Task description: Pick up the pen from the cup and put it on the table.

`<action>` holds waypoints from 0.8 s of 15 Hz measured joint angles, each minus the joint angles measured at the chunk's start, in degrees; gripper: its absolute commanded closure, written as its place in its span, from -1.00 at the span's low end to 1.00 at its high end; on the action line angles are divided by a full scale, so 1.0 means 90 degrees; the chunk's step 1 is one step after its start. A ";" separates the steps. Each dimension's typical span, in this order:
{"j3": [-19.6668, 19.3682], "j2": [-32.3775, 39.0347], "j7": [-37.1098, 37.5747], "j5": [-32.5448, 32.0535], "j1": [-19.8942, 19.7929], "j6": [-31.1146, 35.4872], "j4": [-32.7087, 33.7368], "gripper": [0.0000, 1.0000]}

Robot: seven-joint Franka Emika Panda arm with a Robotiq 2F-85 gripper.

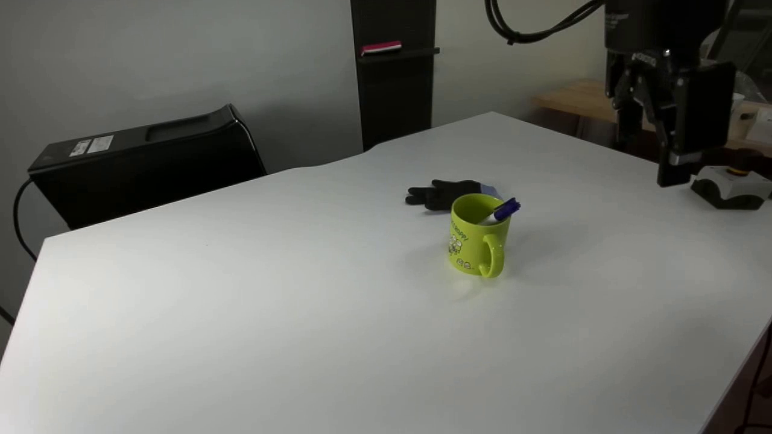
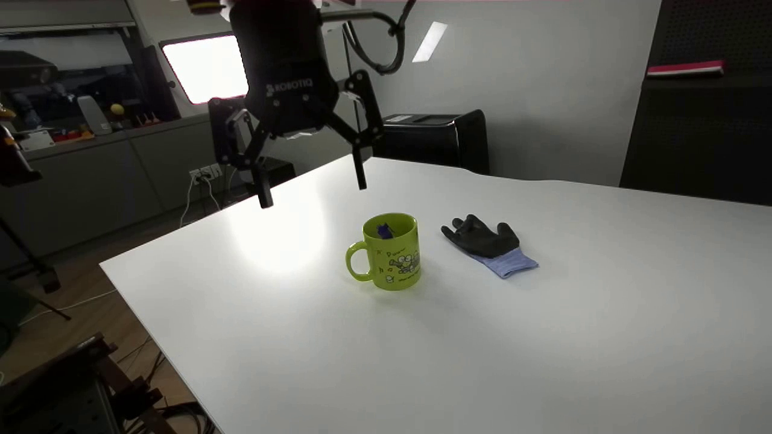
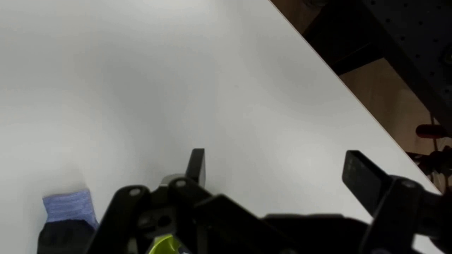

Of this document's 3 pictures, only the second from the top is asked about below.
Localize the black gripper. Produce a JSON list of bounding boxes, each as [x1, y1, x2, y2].
[[214, 0, 386, 209]]

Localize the lime green mug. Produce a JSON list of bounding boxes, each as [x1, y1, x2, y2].
[[344, 209, 422, 291]]

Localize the black computer tower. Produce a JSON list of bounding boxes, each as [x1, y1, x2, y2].
[[372, 109, 489, 177]]

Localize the bright white screen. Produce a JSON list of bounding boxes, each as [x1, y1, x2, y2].
[[159, 32, 250, 107]]

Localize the black glove with blue cuff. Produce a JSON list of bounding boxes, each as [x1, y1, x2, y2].
[[438, 212, 540, 283]]

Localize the white plastic bottle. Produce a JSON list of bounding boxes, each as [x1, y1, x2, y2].
[[76, 94, 113, 137]]

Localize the grey counter cabinet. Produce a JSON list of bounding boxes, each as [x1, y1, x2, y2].
[[0, 112, 242, 269]]

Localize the black tripod stand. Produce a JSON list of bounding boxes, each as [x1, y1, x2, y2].
[[0, 119, 75, 324]]

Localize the black floor equipment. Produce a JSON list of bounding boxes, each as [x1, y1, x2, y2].
[[0, 335, 212, 434]]

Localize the pink book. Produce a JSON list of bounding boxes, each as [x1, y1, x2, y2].
[[644, 58, 726, 80]]

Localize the tall black cabinet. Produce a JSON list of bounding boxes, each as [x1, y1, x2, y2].
[[620, 0, 772, 208]]

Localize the white wall power outlet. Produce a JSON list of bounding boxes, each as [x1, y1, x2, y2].
[[187, 162, 227, 183]]

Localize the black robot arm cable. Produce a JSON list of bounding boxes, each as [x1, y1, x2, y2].
[[321, 0, 420, 77]]

